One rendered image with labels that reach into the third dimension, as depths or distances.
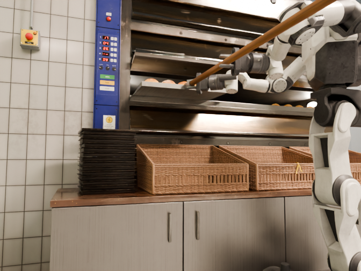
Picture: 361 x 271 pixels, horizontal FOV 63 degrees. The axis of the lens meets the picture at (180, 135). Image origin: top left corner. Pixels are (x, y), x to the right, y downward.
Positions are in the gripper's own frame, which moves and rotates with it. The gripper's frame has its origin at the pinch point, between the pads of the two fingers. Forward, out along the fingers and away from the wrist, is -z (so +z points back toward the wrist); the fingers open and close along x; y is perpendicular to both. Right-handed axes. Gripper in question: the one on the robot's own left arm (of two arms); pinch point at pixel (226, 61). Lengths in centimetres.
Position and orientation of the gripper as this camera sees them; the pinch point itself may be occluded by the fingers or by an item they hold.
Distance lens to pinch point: 135.3
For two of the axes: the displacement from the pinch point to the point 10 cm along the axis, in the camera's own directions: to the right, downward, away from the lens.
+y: -2.0, 0.7, 9.8
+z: 9.8, 0.1, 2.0
